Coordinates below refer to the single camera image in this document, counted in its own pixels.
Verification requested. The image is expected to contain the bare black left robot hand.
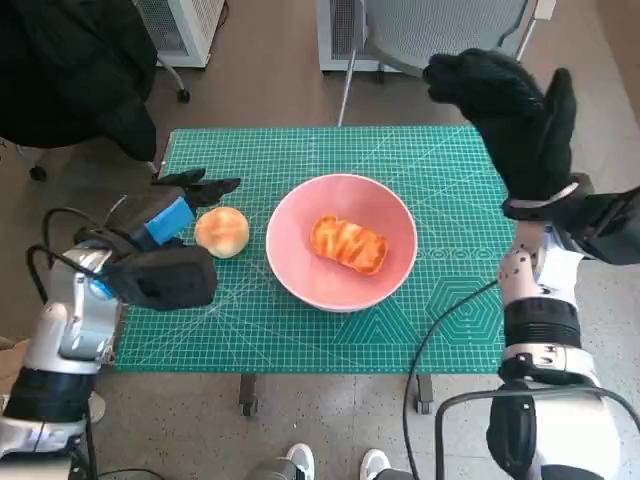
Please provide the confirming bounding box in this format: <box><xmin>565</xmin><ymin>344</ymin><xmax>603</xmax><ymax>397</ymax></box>
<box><xmin>107</xmin><ymin>168</ymin><xmax>243</xmax><ymax>254</ymax></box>

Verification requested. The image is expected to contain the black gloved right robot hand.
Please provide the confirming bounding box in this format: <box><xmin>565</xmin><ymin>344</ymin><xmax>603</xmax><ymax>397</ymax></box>
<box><xmin>422</xmin><ymin>48</ymin><xmax>577</xmax><ymax>201</ymax></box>

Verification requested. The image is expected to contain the round toy bread bun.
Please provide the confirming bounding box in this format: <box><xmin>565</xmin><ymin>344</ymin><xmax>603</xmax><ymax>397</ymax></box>
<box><xmin>193</xmin><ymin>206</ymin><xmax>251</xmax><ymax>260</ymax></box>

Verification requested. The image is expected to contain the pink bowl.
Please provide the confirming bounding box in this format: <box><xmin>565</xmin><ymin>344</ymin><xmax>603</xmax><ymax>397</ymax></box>
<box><xmin>264</xmin><ymin>173</ymin><xmax>419</xmax><ymax>314</ymax></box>

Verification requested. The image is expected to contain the long toy bread loaf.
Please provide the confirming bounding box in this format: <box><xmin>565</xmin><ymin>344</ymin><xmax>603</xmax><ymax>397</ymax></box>
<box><xmin>310</xmin><ymin>214</ymin><xmax>390</xmax><ymax>276</ymax></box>

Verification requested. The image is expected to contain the grey mesh office chair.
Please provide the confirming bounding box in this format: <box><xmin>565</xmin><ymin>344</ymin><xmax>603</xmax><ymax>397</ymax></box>
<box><xmin>335</xmin><ymin>0</ymin><xmax>537</xmax><ymax>127</ymax></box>

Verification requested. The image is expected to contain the black jacket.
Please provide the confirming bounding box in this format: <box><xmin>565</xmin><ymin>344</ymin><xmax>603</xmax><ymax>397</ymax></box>
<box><xmin>0</xmin><ymin>0</ymin><xmax>160</xmax><ymax>162</ymax></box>

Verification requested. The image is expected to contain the green cutting mat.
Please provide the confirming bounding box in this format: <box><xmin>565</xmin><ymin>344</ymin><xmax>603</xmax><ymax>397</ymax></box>
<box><xmin>113</xmin><ymin>124</ymin><xmax>519</xmax><ymax>375</ymax></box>

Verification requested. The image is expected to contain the white air purifier with grille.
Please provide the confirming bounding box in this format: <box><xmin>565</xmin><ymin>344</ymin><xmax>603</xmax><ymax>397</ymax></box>
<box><xmin>132</xmin><ymin>0</ymin><xmax>226</xmax><ymax>69</ymax></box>

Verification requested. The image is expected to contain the black table foot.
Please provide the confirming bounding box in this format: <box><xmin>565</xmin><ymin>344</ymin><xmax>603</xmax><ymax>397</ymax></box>
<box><xmin>413</xmin><ymin>373</ymin><xmax>434</xmax><ymax>414</ymax></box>
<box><xmin>238</xmin><ymin>373</ymin><xmax>260</xmax><ymax>417</ymax></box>

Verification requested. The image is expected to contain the white appliance with vent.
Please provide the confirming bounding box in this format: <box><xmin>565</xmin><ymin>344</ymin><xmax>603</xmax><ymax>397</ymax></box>
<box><xmin>317</xmin><ymin>0</ymin><xmax>386</xmax><ymax>76</ymax></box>

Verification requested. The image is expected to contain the white shoe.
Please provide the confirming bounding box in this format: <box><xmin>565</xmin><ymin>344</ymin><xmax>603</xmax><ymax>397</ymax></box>
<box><xmin>359</xmin><ymin>448</ymin><xmax>392</xmax><ymax>480</ymax></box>
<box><xmin>285</xmin><ymin>442</ymin><xmax>316</xmax><ymax>480</ymax></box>

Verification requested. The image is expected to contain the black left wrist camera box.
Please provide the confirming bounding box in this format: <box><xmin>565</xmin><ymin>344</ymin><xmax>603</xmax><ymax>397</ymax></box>
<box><xmin>102</xmin><ymin>243</ymin><xmax>219</xmax><ymax>312</ymax></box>

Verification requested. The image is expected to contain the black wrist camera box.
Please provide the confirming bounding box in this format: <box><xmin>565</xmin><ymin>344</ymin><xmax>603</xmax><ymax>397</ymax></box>
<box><xmin>102</xmin><ymin>243</ymin><xmax>219</xmax><ymax>312</ymax></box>
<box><xmin>564</xmin><ymin>182</ymin><xmax>640</xmax><ymax>266</ymax></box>

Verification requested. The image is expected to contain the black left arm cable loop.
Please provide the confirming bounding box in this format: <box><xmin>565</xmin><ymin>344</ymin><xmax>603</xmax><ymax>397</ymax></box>
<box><xmin>42</xmin><ymin>206</ymin><xmax>126</xmax><ymax>247</ymax></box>
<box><xmin>25</xmin><ymin>243</ymin><xmax>101</xmax><ymax>302</ymax></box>

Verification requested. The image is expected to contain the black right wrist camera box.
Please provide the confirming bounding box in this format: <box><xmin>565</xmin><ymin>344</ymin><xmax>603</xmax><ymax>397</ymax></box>
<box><xmin>564</xmin><ymin>182</ymin><xmax>640</xmax><ymax>266</ymax></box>

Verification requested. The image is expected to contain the black left arm hanging cable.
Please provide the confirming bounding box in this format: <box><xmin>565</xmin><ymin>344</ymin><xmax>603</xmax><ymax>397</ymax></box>
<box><xmin>84</xmin><ymin>394</ymin><xmax>101</xmax><ymax>480</ymax></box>

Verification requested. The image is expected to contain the thick black robot cable loop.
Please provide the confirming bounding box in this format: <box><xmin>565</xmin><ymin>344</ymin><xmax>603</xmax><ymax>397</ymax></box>
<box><xmin>433</xmin><ymin>389</ymin><xmax>640</xmax><ymax>480</ymax></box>

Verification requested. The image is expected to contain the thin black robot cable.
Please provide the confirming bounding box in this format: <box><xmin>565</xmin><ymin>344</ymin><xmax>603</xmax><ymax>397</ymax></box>
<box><xmin>402</xmin><ymin>279</ymin><xmax>501</xmax><ymax>480</ymax></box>

